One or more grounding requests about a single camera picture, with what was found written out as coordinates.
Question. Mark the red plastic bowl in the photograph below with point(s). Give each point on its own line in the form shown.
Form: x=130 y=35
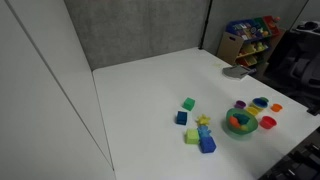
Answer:
x=267 y=122

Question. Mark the orange toy in bowl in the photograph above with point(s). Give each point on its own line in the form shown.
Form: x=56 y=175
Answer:
x=234 y=122

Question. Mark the purple small bowl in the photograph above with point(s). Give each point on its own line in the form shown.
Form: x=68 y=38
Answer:
x=240 y=104

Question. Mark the green transparent bowl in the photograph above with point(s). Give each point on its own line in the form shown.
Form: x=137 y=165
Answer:
x=251 y=126

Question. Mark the teal toy in bowl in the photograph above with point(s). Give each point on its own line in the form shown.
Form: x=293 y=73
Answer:
x=242 y=119

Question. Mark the yellow small bowl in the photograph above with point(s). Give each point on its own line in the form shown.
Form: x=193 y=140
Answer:
x=252 y=111

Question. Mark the blue stacked bowl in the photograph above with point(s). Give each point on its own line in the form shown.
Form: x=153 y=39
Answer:
x=260 y=103

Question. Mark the orange small bowl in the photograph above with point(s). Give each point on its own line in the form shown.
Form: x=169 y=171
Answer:
x=276 y=108

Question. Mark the dark blue foam cube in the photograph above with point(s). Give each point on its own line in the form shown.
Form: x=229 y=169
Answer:
x=181 y=118

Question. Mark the yellow star toy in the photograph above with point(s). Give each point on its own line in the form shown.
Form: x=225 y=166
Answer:
x=203 y=120

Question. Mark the light green foam cube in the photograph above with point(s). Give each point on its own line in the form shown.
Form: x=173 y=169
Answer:
x=192 y=136

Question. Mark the blue star toy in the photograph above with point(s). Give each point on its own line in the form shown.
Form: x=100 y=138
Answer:
x=203 y=131

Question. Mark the grey flat device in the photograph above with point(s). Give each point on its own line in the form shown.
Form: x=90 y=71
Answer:
x=237 y=72

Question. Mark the toy storage shelf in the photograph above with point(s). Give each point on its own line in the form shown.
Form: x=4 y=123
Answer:
x=250 y=42

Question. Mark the black office chair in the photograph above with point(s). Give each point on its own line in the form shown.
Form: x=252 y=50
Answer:
x=294 y=66

